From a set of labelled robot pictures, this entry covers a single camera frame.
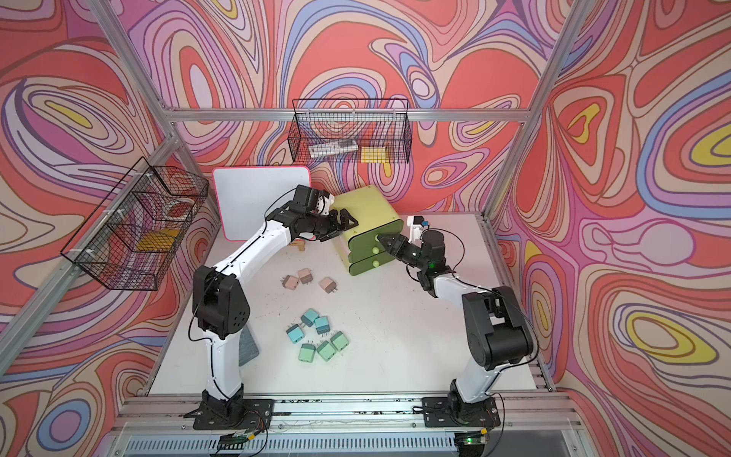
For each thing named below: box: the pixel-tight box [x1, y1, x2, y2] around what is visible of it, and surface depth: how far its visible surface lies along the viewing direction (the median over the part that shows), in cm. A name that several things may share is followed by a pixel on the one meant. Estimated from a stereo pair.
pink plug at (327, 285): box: [319, 276, 337, 294], surface depth 99 cm
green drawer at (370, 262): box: [348, 251, 396, 276], surface depth 100 cm
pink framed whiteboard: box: [212, 165, 313, 242], surface depth 101 cm
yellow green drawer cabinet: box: [331, 184, 405, 276], surface depth 92 cm
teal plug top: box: [300, 307, 319, 328], surface depth 91 cm
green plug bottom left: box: [297, 342, 317, 363], surface depth 84 cm
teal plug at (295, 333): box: [285, 323, 305, 344], surface depth 88 cm
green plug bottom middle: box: [316, 339, 337, 362], surface depth 84 cm
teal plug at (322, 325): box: [314, 316, 331, 338], surface depth 90 cm
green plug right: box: [330, 331, 350, 352], surface depth 87 cm
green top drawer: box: [348, 218, 404, 264], surface depth 90 cm
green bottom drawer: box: [349, 253, 396, 277], surface depth 100 cm
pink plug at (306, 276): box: [297, 267, 314, 285], surface depth 101 cm
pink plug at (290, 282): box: [279, 274, 300, 291], surface depth 100 cm
